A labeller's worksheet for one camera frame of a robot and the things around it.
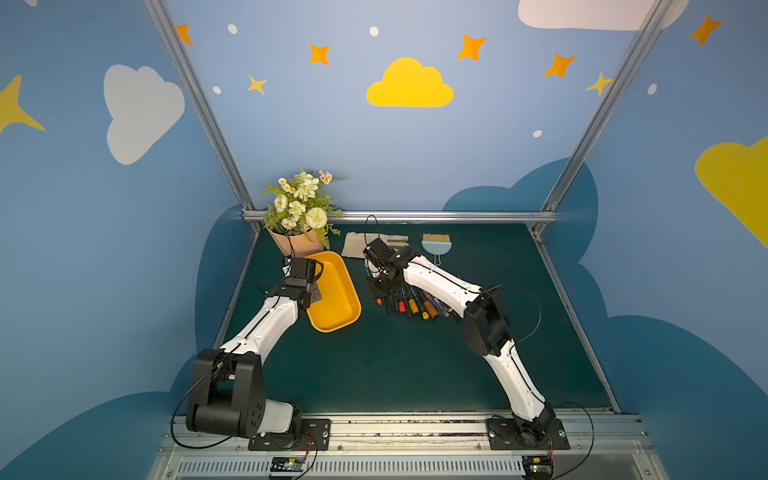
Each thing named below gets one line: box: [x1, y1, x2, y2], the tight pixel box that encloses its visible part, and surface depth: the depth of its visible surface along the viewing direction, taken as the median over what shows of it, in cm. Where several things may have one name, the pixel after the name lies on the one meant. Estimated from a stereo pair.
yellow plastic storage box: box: [304, 251, 362, 333], surface depth 98 cm
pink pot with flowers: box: [261, 170, 345, 257], surface depth 91 cm
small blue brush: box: [421, 233, 452, 266], surface depth 121 cm
